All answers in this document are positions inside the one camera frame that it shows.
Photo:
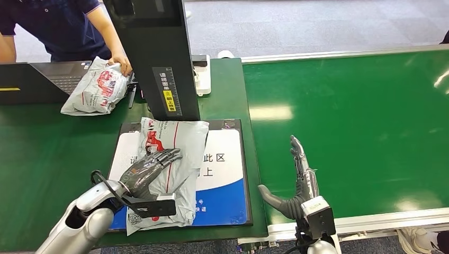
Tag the person's left hand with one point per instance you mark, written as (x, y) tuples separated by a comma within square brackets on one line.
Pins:
[(121, 64)]

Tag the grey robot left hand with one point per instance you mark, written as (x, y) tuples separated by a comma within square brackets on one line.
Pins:
[(147, 171)]

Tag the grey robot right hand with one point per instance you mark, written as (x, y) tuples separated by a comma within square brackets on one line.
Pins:
[(307, 186)]

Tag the grey mailer bag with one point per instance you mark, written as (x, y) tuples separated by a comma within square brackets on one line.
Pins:
[(94, 92), (182, 143)]

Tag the black weighing device column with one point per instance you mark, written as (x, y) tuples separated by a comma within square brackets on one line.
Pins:
[(158, 52)]

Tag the weighing platform, blue-white sign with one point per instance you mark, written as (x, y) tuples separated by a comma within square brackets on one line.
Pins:
[(224, 196)]

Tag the white device box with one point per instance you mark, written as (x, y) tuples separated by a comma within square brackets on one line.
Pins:
[(204, 79)]

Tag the person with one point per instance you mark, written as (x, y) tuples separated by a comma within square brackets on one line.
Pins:
[(59, 24)]

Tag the small black box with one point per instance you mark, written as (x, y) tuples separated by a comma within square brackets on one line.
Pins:
[(199, 60)]

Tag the green conveyor belt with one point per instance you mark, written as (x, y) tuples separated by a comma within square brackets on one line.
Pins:
[(368, 133)]

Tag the black laptop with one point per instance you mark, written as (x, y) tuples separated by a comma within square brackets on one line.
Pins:
[(24, 84)]

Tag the white round cap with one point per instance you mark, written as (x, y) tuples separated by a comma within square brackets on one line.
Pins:
[(226, 54)]

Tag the white sneaker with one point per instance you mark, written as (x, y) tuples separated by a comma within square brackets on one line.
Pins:
[(417, 240)]

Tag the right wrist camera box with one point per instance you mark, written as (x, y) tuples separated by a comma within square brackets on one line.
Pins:
[(319, 217)]

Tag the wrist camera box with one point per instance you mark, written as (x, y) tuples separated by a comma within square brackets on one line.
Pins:
[(156, 207), (319, 217)]

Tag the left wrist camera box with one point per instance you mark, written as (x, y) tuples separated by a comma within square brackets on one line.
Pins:
[(156, 207)]

